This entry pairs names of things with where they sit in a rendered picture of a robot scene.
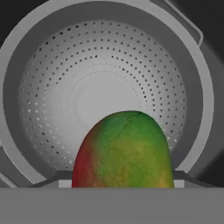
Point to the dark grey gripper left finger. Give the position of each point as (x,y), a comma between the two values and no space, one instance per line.
(61,178)

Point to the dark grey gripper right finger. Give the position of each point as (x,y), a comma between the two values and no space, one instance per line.
(181,179)

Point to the green and red mango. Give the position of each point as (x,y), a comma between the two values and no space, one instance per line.
(125,151)

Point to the dark grey sink basin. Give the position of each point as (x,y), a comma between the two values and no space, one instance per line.
(210,87)

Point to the grey metal colander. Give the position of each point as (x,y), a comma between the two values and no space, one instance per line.
(102,73)

